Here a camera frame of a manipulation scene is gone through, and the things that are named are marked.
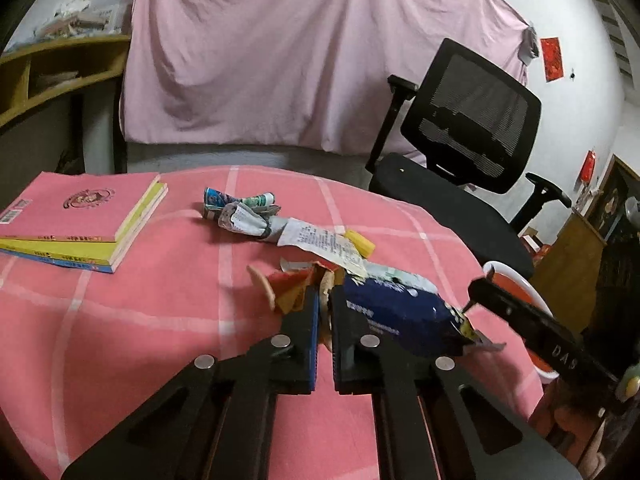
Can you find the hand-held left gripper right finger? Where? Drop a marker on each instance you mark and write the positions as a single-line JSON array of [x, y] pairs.
[[345, 360]]

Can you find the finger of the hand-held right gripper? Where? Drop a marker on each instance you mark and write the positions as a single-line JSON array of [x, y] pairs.
[[525, 315]]

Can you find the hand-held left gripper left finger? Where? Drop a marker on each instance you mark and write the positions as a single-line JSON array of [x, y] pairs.
[[314, 360]]

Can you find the red bin with white rim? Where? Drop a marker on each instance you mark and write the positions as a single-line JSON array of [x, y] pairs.
[[520, 285]]

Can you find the orange wrapper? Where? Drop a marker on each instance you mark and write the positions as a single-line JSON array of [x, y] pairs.
[[290, 290]]

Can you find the dark blue snack bag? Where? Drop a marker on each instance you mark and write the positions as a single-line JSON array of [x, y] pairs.
[[400, 310]]

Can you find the white paper receipt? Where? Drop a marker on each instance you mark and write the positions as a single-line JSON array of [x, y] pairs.
[[320, 242]]

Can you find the yellow wrapper piece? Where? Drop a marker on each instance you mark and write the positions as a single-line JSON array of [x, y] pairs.
[[361, 242]]

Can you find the white wrapper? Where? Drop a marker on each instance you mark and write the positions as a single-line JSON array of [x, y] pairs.
[[242, 220]]

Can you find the blue green wrapper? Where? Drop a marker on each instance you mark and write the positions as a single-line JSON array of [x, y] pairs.
[[215, 197]]

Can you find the wooden cabinet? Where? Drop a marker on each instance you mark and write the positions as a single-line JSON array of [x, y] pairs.
[[570, 270]]

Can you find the framed picture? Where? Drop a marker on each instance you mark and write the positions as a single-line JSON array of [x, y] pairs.
[[612, 200]]

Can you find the red hanging ornament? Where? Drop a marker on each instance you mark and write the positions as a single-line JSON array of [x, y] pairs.
[[589, 166]]

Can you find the black mesh office chair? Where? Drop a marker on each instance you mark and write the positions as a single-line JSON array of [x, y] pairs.
[[470, 105]]

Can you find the grey mattress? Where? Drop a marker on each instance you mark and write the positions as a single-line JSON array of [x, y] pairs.
[[225, 157]]

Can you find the yellow book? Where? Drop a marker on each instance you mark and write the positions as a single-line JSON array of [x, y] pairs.
[[75, 255]]

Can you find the pink book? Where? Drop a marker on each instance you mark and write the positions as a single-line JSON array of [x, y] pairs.
[[75, 205]]

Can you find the pink hanging sheet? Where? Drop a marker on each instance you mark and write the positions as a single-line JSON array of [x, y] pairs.
[[280, 55]]

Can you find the stack of papers in shelf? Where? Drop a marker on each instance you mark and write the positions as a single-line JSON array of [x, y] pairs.
[[52, 80]]

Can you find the wooden shelf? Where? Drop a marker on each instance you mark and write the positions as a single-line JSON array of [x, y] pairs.
[[65, 55]]

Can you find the pile of papers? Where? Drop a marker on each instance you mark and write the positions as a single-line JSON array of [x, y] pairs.
[[75, 22]]

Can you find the red wall paper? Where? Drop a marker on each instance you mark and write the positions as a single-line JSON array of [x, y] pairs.
[[552, 59]]

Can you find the black metal post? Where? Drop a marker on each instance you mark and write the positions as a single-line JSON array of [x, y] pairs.
[[120, 130]]

